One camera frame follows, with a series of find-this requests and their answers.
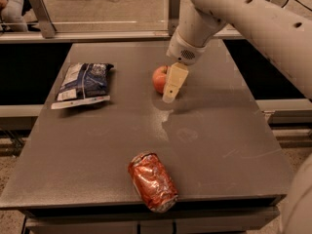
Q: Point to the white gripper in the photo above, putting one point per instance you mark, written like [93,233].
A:
[182,52]

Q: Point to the red apple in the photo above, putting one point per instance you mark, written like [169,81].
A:
[159,78]

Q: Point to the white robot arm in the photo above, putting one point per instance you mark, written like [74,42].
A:
[283,37]

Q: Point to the crushed red coke can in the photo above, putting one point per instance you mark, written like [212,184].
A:
[152,182]

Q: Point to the blue chip bag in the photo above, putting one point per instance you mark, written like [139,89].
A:
[83,84]

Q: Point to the middle metal bracket post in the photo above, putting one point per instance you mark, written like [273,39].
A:
[173,16]

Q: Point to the left metal bracket post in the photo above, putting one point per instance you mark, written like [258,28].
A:
[45,24]

